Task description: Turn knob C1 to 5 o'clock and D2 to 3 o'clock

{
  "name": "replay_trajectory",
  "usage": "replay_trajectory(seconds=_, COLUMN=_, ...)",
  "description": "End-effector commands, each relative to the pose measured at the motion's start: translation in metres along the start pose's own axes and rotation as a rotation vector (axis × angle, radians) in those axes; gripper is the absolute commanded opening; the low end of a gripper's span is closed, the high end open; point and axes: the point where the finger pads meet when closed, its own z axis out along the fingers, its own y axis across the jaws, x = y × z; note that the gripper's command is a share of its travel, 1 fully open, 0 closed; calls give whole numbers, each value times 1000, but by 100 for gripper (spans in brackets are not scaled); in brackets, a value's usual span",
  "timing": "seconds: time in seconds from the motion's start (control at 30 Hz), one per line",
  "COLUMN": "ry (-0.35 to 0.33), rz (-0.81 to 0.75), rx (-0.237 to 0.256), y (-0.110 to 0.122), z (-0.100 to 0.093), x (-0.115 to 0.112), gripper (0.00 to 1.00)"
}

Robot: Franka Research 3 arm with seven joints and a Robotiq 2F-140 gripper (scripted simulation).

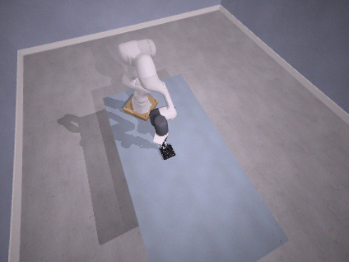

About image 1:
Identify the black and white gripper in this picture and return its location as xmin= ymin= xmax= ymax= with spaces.
xmin=162 ymin=139 xmax=168 ymax=148

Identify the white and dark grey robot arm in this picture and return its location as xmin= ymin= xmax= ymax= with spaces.
xmin=117 ymin=40 xmax=177 ymax=145

